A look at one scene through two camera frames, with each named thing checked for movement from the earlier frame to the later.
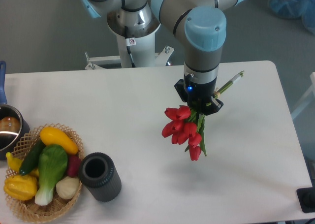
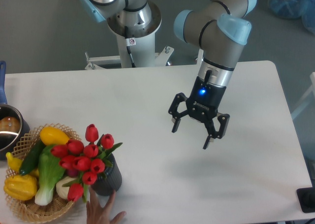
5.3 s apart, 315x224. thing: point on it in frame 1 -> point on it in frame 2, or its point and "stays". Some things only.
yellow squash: x=49 y=135 stays
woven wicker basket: x=30 y=210 stays
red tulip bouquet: x=186 y=126 -> x=85 y=161
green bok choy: x=52 y=163 stays
